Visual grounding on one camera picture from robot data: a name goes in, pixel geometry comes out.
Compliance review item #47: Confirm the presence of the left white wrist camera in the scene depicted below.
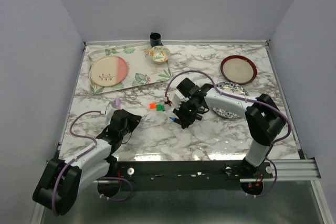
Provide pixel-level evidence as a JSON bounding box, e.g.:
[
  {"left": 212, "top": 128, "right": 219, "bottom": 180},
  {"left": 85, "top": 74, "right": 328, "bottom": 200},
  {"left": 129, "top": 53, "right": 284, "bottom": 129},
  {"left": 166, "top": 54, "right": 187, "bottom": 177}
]
[{"left": 106, "top": 102, "right": 117, "bottom": 119}]

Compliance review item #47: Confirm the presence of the green highlighter cap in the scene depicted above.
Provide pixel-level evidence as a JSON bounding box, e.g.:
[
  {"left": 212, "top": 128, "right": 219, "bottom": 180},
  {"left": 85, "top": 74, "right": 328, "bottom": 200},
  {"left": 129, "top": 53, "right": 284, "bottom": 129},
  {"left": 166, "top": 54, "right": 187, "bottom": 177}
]
[{"left": 156, "top": 104, "right": 162, "bottom": 111}]

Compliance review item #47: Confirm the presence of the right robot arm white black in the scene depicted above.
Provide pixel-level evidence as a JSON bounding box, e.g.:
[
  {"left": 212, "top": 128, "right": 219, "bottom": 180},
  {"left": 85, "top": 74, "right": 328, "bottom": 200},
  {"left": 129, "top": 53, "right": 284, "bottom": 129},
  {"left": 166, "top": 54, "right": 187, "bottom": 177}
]
[{"left": 172, "top": 78, "right": 291, "bottom": 178}]

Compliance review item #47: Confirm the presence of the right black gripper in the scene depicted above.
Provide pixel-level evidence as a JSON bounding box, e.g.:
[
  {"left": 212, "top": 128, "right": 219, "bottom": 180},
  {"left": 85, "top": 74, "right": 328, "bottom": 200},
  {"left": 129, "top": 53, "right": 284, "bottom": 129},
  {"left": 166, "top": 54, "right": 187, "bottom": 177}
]
[{"left": 173, "top": 100, "right": 200, "bottom": 128}]

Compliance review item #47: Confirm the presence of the floral leaf serving tray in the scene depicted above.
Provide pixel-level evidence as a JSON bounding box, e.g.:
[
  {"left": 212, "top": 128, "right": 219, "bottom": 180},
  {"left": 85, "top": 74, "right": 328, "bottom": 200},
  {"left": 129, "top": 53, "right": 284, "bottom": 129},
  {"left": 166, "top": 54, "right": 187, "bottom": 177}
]
[{"left": 87, "top": 42, "right": 172, "bottom": 94}]

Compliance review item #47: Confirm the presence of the pink cream round plate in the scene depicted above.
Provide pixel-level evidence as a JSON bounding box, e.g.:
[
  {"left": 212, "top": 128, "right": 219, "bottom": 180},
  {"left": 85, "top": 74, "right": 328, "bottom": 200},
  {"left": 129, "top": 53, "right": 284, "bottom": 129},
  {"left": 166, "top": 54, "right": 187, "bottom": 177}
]
[{"left": 90, "top": 56, "right": 128, "bottom": 87}]

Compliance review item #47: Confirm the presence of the purple capped highlighter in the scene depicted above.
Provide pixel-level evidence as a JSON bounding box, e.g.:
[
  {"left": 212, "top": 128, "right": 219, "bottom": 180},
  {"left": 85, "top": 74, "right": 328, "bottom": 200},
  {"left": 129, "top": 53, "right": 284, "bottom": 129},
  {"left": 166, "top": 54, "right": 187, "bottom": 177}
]
[{"left": 115, "top": 98, "right": 121, "bottom": 110}]

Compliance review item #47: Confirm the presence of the dark blue mug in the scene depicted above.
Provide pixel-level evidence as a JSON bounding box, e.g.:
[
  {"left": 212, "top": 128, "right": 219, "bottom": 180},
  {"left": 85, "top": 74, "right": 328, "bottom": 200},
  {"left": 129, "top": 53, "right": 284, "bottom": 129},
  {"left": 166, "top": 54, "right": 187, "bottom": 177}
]
[{"left": 150, "top": 32, "right": 163, "bottom": 47}]

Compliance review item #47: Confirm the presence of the red rimmed beige plate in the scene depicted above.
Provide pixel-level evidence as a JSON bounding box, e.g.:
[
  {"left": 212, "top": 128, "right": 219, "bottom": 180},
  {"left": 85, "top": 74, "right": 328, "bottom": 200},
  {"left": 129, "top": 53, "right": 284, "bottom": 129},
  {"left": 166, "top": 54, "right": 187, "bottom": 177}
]
[{"left": 220, "top": 55, "right": 257, "bottom": 84}]

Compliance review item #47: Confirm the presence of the floral ceramic bowl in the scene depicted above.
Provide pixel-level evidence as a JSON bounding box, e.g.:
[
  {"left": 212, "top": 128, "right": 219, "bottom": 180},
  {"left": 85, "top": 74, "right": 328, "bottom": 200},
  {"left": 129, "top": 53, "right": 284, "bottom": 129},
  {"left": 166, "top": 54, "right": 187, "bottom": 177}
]
[{"left": 149, "top": 46, "right": 171, "bottom": 64}]

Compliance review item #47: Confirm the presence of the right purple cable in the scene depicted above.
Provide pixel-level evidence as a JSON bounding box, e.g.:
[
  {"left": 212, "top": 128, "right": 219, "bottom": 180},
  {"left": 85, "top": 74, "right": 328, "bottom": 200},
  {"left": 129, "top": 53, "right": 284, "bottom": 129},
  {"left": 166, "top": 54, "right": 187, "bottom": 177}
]
[{"left": 164, "top": 70, "right": 292, "bottom": 198}]

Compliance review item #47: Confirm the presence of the blue capped black highlighter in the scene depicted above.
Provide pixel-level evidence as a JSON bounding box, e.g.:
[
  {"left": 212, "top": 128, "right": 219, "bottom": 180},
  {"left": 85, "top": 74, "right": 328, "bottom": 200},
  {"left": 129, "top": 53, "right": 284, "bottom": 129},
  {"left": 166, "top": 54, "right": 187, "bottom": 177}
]
[{"left": 169, "top": 117, "right": 181, "bottom": 125}]

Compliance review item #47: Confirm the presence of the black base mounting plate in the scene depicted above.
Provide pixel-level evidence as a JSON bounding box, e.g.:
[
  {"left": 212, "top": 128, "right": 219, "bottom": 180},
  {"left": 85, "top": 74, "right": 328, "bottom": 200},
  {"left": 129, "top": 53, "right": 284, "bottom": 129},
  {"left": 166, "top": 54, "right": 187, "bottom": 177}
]
[{"left": 106, "top": 160, "right": 273, "bottom": 191}]

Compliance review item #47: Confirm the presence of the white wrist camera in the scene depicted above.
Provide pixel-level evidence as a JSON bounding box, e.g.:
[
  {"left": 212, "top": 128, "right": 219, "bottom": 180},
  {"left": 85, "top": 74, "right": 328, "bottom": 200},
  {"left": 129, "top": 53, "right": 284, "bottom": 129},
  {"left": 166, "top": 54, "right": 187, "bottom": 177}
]
[
  {"left": 106, "top": 102, "right": 117, "bottom": 119},
  {"left": 164, "top": 94, "right": 183, "bottom": 109}
]

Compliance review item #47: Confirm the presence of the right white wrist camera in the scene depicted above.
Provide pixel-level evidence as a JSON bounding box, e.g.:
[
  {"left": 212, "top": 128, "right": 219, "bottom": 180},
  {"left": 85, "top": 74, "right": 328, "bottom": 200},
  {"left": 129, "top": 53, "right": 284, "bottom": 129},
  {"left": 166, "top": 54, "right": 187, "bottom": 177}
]
[{"left": 164, "top": 94, "right": 183, "bottom": 109}]

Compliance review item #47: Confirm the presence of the aluminium frame rail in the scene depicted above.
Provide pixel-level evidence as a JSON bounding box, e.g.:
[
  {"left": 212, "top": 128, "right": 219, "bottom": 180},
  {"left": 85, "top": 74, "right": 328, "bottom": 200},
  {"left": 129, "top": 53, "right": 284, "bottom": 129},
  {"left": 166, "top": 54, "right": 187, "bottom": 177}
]
[{"left": 273, "top": 159, "right": 321, "bottom": 181}]

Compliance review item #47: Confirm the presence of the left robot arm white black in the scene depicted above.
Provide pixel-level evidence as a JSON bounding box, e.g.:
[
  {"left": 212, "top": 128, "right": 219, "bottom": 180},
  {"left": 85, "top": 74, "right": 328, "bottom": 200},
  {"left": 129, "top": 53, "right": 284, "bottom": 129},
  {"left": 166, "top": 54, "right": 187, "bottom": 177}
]
[{"left": 32, "top": 109, "right": 142, "bottom": 216}]

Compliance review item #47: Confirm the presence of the orange capped black highlighter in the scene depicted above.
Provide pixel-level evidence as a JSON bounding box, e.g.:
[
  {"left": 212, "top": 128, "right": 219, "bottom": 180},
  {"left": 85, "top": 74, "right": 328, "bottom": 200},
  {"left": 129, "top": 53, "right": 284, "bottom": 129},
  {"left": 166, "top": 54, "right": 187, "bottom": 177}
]
[{"left": 195, "top": 113, "right": 203, "bottom": 121}]

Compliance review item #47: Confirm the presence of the blue floral white plate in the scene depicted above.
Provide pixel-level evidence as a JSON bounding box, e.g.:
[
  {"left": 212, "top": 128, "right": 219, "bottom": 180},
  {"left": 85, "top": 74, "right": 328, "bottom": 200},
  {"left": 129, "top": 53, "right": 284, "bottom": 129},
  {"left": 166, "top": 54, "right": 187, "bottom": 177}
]
[{"left": 212, "top": 81, "right": 249, "bottom": 120}]

